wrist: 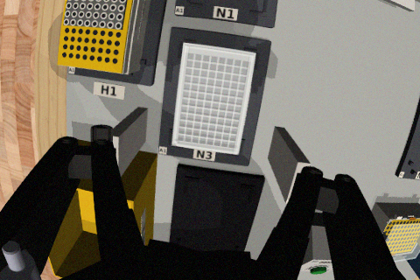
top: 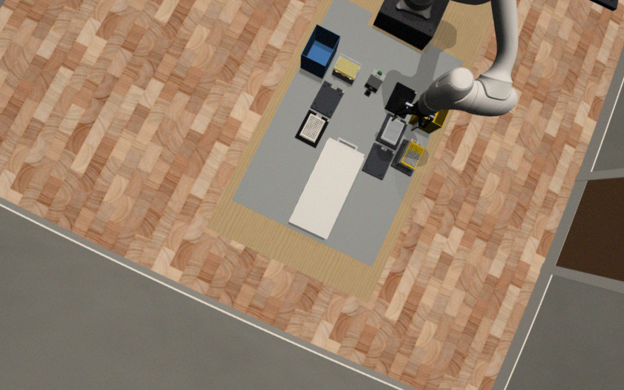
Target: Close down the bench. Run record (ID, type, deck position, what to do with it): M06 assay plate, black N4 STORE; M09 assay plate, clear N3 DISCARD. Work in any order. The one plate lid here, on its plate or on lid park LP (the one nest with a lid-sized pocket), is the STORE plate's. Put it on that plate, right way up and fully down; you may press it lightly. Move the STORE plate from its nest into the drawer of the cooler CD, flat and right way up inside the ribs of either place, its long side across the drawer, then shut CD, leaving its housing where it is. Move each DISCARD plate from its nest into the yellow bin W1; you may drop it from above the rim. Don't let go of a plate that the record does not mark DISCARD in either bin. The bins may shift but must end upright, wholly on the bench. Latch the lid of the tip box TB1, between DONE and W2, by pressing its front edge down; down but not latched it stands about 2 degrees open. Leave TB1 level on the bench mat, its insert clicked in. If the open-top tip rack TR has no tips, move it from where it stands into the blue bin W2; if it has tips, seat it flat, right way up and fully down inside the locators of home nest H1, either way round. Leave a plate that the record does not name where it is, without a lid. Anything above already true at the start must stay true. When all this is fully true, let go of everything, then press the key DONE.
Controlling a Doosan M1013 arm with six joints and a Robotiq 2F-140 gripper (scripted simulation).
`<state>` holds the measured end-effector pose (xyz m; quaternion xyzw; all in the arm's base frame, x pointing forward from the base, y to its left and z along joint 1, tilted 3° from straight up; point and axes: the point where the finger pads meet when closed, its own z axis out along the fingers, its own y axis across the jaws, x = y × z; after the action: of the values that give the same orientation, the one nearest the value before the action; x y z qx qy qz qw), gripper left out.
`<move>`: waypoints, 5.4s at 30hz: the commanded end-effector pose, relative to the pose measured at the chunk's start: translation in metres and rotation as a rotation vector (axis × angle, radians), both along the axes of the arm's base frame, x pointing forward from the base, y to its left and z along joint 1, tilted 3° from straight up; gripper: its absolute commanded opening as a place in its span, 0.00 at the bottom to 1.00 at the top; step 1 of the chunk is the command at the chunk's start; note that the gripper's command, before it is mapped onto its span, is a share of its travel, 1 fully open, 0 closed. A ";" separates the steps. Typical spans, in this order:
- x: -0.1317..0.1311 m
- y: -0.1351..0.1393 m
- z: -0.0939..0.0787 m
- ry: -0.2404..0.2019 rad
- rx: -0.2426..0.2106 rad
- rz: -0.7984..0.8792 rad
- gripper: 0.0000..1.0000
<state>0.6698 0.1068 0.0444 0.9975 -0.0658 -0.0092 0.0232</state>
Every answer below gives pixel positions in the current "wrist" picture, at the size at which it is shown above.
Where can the grey bench mat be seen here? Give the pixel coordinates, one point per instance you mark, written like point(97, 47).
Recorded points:
point(343, 79)

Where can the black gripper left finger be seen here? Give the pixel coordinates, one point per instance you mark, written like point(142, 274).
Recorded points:
point(31, 218)

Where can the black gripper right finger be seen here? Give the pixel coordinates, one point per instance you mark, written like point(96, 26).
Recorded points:
point(357, 247)

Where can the yellow open-top bin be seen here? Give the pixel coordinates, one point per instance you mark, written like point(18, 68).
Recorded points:
point(76, 245)

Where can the white label with black text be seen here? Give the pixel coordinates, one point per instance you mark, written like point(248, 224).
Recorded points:
point(109, 90)

